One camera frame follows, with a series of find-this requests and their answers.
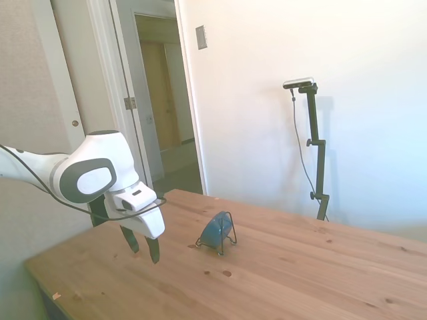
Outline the grey open door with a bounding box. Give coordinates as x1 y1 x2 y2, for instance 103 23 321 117
109 0 165 191

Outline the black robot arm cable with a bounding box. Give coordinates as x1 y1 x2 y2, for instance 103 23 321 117
0 143 167 221

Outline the black wrist mount bracket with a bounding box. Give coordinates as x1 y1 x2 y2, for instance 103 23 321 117
87 196 108 228

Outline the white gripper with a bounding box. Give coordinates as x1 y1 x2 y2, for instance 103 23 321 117
104 194 166 265

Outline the silver exterior camera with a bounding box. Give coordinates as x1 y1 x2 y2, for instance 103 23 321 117
282 76 316 90

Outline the black jointed camera stand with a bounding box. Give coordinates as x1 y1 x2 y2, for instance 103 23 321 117
298 83 331 221

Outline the grey light switch plate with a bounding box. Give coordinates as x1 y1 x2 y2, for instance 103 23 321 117
195 25 208 51

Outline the blue bowl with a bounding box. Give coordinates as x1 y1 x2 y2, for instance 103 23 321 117
199 211 234 249

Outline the brown hallway door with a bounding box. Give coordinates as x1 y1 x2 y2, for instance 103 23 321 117
139 42 195 153

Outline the black wire bowl stand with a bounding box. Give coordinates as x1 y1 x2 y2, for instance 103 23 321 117
194 210 238 257

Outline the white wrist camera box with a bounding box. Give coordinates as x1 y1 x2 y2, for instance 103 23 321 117
113 181 158 213

